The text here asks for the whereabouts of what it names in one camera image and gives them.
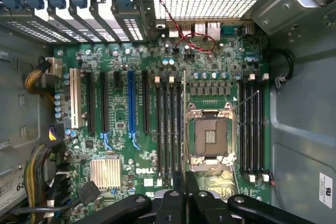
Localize RAM slot with black latches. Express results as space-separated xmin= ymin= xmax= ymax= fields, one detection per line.
xmin=238 ymin=77 xmax=247 ymax=180
xmin=162 ymin=77 xmax=170 ymax=186
xmin=176 ymin=78 xmax=184 ymax=174
xmin=253 ymin=77 xmax=260 ymax=180

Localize RAM slot with white latches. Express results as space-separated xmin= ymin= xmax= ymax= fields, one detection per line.
xmin=246 ymin=73 xmax=256 ymax=183
xmin=169 ymin=76 xmax=176 ymax=183
xmin=259 ymin=72 xmax=270 ymax=183
xmin=154 ymin=76 xmax=162 ymax=187

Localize silver finned heat sink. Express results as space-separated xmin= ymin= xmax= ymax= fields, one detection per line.
xmin=89 ymin=158 xmax=122 ymax=190

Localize metal CPU socket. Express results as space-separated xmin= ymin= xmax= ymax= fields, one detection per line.
xmin=185 ymin=102 xmax=236 ymax=174

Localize long black expansion slot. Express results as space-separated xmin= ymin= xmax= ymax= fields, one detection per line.
xmin=141 ymin=70 xmax=151 ymax=133
xmin=86 ymin=71 xmax=97 ymax=134

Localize green Dell motherboard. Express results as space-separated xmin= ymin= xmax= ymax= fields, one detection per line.
xmin=52 ymin=22 xmax=271 ymax=224

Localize thin metal locking lever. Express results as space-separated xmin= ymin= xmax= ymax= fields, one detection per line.
xmin=232 ymin=89 xmax=260 ymax=110

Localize black expansion slot blue latch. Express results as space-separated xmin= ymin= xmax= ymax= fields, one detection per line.
xmin=100 ymin=71 xmax=114 ymax=152

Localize white case label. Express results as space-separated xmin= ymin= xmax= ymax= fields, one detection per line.
xmin=318 ymin=172 xmax=334 ymax=209

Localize short black expansion slot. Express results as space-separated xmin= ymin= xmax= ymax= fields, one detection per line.
xmin=113 ymin=71 xmax=123 ymax=90

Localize grey metal PC case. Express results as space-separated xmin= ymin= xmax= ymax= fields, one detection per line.
xmin=0 ymin=0 xmax=336 ymax=224

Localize white expansion slot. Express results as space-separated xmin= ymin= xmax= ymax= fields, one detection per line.
xmin=69 ymin=68 xmax=82 ymax=130

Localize silver ethernet port block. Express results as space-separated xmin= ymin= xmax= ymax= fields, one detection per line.
xmin=193 ymin=22 xmax=207 ymax=38
xmin=206 ymin=21 xmax=222 ymax=41

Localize silver USB port block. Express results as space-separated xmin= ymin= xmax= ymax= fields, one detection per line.
xmin=169 ymin=23 xmax=192 ymax=38

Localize blue serial port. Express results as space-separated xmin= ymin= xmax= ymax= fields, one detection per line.
xmin=222 ymin=26 xmax=241 ymax=36

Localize white power connector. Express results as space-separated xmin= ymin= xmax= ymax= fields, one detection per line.
xmin=45 ymin=57 xmax=64 ymax=76

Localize silver power supply housing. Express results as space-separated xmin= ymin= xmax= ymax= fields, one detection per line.
xmin=0 ymin=24 xmax=52 ymax=209

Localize black connector purple yellow wires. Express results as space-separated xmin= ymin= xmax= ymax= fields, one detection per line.
xmin=48 ymin=123 xmax=65 ymax=143

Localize thick multicolour wire bundle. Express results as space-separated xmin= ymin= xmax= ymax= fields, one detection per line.
xmin=23 ymin=142 xmax=65 ymax=224

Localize grey cable clip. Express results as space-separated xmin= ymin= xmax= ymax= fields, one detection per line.
xmin=275 ymin=74 xmax=287 ymax=88

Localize black looped cable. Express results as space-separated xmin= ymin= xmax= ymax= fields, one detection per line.
xmin=269 ymin=50 xmax=295 ymax=82

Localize yellow black braided wire bundle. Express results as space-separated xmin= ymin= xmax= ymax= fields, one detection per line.
xmin=24 ymin=60 xmax=51 ymax=96

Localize red and black twisted wire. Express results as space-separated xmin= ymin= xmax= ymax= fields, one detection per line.
xmin=158 ymin=0 xmax=217 ymax=54

